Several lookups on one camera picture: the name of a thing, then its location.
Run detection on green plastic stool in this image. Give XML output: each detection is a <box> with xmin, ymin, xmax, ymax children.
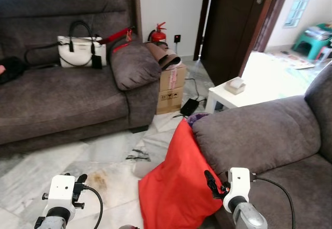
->
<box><xmin>292</xmin><ymin>23</ymin><xmax>332</xmax><ymax>61</ymax></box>

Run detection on tall taped cardboard box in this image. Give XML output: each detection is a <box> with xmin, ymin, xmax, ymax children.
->
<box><xmin>157</xmin><ymin>63</ymin><xmax>187</xmax><ymax>115</ymax></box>

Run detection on white handbag black handles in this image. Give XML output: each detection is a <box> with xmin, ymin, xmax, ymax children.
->
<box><xmin>23</xmin><ymin>20</ymin><xmax>108</xmax><ymax>69</ymax></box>

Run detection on window with grille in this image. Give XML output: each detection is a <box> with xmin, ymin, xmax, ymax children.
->
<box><xmin>283</xmin><ymin>0</ymin><xmax>317</xmax><ymax>27</ymax></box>

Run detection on printed papers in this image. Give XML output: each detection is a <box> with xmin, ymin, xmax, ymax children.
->
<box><xmin>270</xmin><ymin>50</ymin><xmax>317</xmax><ymax>69</ymax></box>

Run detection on two-seat dark grey sofa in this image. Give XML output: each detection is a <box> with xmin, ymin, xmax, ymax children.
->
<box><xmin>192</xmin><ymin>63</ymin><xmax>332</xmax><ymax>229</ymax></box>

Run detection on long dark grey sofa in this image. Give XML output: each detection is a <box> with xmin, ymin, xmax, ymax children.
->
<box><xmin>0</xmin><ymin>0</ymin><xmax>162</xmax><ymax>154</ymax></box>

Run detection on dark wooden door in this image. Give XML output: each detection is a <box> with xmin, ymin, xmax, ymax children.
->
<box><xmin>200</xmin><ymin>0</ymin><xmax>291</xmax><ymax>86</ymax></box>

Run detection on white tissue box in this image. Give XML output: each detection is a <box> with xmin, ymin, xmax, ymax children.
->
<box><xmin>224</xmin><ymin>77</ymin><xmax>246</xmax><ymax>95</ymax></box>

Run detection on black power adapter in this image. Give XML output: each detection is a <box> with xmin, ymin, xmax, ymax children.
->
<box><xmin>179</xmin><ymin>98</ymin><xmax>200</xmax><ymax>118</ymax></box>

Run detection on white side table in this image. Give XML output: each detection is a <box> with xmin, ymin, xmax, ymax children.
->
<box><xmin>205</xmin><ymin>51</ymin><xmax>332</xmax><ymax>113</ymax></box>

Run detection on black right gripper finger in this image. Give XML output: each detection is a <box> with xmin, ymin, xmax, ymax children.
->
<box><xmin>203</xmin><ymin>169</ymin><xmax>219</xmax><ymax>199</ymax></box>

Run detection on red strap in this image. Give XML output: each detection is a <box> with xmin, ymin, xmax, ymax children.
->
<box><xmin>99</xmin><ymin>27</ymin><xmax>134</xmax><ymax>53</ymax></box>

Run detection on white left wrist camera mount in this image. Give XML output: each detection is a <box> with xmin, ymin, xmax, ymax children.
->
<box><xmin>41</xmin><ymin>174</ymin><xmax>78</xmax><ymax>211</ymax></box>

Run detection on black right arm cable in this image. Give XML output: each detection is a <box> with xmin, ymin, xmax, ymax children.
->
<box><xmin>252</xmin><ymin>175</ymin><xmax>295</xmax><ymax>229</ymax></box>

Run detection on brown rolled fabric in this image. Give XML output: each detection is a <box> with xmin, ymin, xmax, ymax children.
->
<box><xmin>144</xmin><ymin>41</ymin><xmax>182</xmax><ymax>70</ymax></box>

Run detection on red fire extinguisher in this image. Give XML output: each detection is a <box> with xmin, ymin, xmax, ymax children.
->
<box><xmin>148</xmin><ymin>22</ymin><xmax>168</xmax><ymax>46</ymax></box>

